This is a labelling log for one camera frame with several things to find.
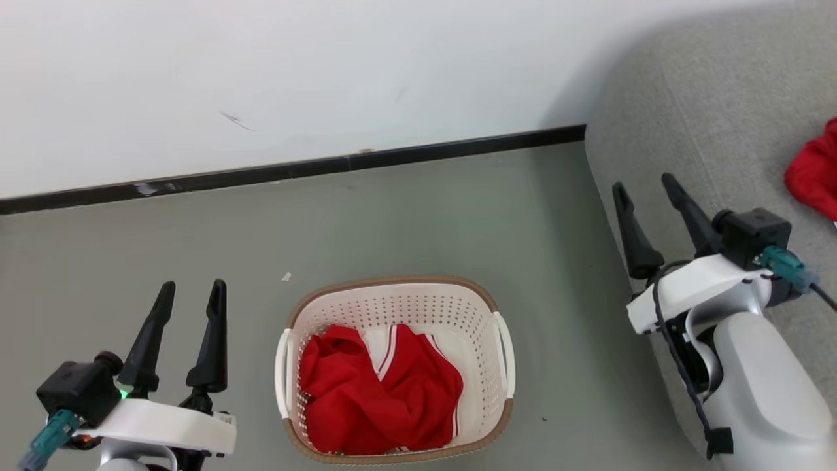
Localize cream perforated laundry basket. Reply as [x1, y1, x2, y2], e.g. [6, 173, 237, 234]
[275, 275, 517, 466]

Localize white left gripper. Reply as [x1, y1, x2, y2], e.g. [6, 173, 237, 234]
[71, 279, 237, 459]

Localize black baseboard strip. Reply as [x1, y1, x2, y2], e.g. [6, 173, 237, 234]
[0, 124, 587, 216]

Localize grey fabric sofa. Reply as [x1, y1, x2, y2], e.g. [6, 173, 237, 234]
[583, 0, 837, 459]

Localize teal camera cable plug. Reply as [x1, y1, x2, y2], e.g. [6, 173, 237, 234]
[18, 409, 83, 471]
[760, 246, 837, 311]

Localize red basketball jersey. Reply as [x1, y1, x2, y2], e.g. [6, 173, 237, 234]
[784, 117, 837, 222]

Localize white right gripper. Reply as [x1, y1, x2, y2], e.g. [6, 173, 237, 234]
[611, 173, 779, 336]

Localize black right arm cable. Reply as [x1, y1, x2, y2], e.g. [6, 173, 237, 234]
[650, 259, 734, 460]

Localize teal left camera cable plug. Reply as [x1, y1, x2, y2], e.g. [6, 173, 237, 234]
[18, 409, 83, 471]

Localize teal right camera cable plug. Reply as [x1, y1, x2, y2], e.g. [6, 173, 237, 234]
[760, 246, 837, 311]

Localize red shorts with white stripes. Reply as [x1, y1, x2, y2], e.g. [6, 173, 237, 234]
[299, 323, 464, 456]

